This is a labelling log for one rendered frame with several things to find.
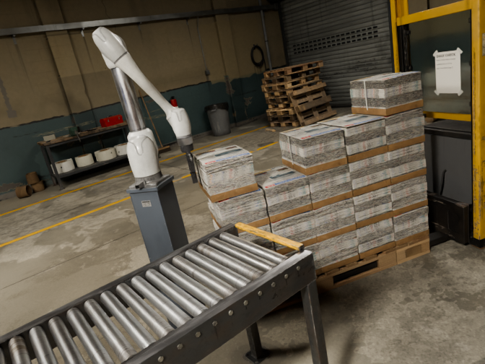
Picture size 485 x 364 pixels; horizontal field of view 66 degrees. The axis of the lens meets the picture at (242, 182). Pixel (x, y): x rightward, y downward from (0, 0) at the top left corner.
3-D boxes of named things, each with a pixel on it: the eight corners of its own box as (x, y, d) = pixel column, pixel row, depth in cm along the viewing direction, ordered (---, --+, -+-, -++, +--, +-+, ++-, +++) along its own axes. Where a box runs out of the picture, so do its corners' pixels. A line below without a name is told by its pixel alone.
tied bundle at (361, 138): (318, 154, 267) (314, 123, 260) (354, 144, 274) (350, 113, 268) (348, 164, 232) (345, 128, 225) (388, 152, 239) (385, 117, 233)
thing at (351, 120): (315, 123, 258) (315, 122, 258) (351, 114, 266) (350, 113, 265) (346, 128, 224) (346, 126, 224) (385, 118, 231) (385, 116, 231)
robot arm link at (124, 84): (134, 170, 222) (137, 162, 243) (161, 163, 225) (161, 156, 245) (92, 35, 200) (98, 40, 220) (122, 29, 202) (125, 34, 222)
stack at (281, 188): (228, 292, 271) (203, 186, 247) (364, 243, 299) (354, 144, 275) (245, 323, 235) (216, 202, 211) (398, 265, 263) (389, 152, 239)
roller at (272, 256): (221, 243, 181) (227, 235, 183) (289, 274, 144) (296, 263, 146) (216, 237, 179) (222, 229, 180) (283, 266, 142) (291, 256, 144)
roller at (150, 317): (128, 289, 155) (124, 279, 153) (182, 341, 118) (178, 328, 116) (116, 295, 152) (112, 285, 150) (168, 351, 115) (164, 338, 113)
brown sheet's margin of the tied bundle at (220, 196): (206, 195, 225) (204, 188, 224) (250, 183, 232) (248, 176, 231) (211, 203, 211) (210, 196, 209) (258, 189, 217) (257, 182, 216)
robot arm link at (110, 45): (128, 48, 194) (131, 50, 206) (103, 19, 188) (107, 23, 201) (110, 65, 194) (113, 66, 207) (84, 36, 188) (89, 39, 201)
